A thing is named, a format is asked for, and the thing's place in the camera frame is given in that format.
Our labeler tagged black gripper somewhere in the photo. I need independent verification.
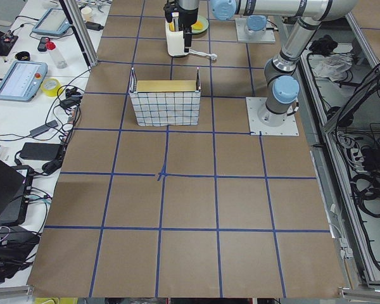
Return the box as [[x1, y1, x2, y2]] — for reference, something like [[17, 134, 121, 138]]
[[163, 2, 199, 53]]

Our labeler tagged white two-slot toaster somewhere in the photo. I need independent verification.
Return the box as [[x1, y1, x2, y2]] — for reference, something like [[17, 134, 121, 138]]
[[165, 22, 189, 57]]

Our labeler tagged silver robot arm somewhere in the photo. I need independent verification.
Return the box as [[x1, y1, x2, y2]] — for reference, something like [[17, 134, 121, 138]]
[[163, 1, 267, 57], [212, 0, 357, 127]]

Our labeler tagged toast slice on plate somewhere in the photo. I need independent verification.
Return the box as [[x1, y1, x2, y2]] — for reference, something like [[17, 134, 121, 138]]
[[191, 20, 203, 32]]

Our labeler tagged light green plate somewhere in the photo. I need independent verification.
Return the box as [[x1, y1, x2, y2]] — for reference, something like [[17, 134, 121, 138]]
[[191, 15, 209, 35]]

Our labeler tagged white paper cup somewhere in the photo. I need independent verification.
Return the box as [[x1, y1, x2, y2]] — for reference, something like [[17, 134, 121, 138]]
[[81, 6, 94, 22]]

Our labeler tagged clear bottle red cap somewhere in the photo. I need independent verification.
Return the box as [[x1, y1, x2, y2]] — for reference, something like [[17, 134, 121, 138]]
[[46, 39, 68, 69]]

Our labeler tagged far teach pendant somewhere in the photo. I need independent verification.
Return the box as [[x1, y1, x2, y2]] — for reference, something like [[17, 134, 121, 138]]
[[32, 8, 70, 37]]

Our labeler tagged teach pendant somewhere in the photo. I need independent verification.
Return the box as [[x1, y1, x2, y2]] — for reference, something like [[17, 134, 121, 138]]
[[32, 8, 70, 37], [0, 61, 48, 102]]

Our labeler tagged yellow tape roll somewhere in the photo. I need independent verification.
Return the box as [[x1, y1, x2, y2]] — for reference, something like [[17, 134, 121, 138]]
[[40, 78, 63, 97]]

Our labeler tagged near teach pendant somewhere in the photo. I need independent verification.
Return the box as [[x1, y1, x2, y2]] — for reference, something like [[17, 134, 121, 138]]
[[0, 61, 48, 102]]

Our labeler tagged black laptop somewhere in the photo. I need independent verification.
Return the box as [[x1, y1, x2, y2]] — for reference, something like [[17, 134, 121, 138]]
[[0, 160, 33, 227]]

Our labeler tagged white toaster power cord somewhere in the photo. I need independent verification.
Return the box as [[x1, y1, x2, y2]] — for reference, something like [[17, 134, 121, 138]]
[[188, 48, 218, 61]]

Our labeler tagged wire grid shelf with wood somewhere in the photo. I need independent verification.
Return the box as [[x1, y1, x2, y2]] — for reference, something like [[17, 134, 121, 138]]
[[129, 68, 201, 127]]

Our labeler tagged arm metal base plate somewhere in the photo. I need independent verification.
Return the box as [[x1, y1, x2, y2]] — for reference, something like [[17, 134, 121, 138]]
[[235, 15, 276, 44], [246, 97, 299, 136]]

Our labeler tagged aluminium frame post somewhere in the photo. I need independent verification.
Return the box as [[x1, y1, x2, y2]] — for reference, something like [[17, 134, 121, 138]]
[[59, 0, 98, 68]]

